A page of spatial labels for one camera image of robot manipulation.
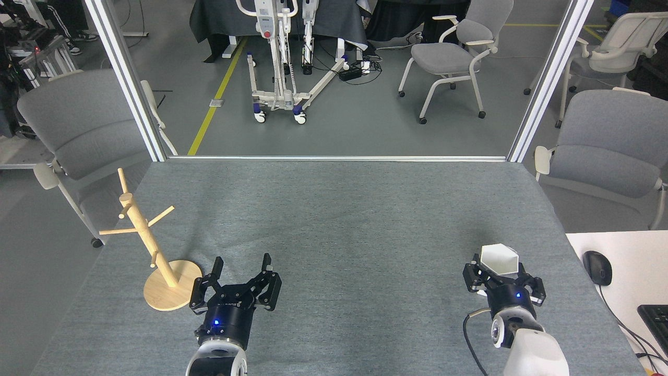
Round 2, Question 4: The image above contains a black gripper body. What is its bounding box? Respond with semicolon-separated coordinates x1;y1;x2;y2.
486;284;539;317
196;293;258;350

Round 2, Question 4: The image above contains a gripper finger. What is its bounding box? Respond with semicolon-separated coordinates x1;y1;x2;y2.
516;261;547;307
188;256;225;314
247;253;283;313
462;254;494;293

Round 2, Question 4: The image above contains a white hexagonal cup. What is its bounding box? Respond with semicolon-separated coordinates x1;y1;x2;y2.
480;244;520;277

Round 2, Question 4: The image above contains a wooden cup rack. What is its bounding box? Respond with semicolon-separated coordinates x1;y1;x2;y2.
99;168;203;312

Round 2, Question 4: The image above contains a metal equipment rack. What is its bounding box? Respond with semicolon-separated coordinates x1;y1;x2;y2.
0;21;79;90

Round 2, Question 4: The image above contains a black computer mouse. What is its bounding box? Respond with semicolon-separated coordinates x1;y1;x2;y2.
582;251;613;287

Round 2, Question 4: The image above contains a white desk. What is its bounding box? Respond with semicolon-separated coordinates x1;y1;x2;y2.
566;230;668;376

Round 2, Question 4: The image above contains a black keyboard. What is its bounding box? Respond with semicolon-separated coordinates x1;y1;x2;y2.
637;304;668;359

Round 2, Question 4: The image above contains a grey office chair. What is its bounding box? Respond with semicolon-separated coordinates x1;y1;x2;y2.
533;88;668;231
398;0;515;125
17;69;178;249

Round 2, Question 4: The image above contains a white stand on wheels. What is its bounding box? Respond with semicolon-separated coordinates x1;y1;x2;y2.
236;0;351;125

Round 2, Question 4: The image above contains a white-backed office chair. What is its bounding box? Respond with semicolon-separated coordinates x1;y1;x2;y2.
524;11;668;129

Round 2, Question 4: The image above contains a black cloth covered table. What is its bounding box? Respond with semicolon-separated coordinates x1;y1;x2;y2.
189;0;369;64

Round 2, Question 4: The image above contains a person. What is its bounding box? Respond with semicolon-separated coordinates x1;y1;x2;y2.
44;0;99;56

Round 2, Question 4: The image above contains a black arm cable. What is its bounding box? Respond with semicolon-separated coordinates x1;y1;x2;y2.
462;308;492;376

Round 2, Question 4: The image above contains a black mouse cable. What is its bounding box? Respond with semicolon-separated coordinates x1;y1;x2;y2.
598;285;668;367

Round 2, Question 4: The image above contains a silver frame crossbar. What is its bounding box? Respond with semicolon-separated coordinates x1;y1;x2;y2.
167;155;510;163

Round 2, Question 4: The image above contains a silver frame post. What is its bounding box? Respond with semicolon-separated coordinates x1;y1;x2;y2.
507;0;595;163
83;0;169;163

